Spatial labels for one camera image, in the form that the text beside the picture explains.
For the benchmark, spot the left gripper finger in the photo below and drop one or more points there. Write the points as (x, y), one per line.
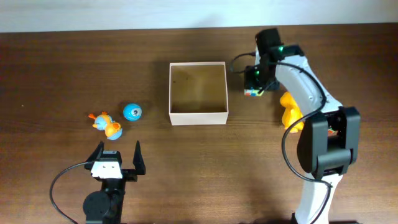
(138, 161)
(96, 154)

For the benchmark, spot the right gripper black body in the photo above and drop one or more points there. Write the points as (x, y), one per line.
(252, 82)

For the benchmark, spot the rubik's cube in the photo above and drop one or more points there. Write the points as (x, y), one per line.
(253, 92)
(332, 132)

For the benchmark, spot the orange dinosaur toy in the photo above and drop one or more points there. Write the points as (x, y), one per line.
(292, 113)

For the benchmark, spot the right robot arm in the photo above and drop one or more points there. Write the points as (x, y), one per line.
(328, 143)

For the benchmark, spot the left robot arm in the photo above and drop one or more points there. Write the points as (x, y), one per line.
(106, 205)

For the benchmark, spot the cardboard box container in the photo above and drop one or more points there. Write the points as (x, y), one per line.
(198, 93)

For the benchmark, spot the orange blue duck toy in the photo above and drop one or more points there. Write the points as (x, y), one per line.
(104, 122)

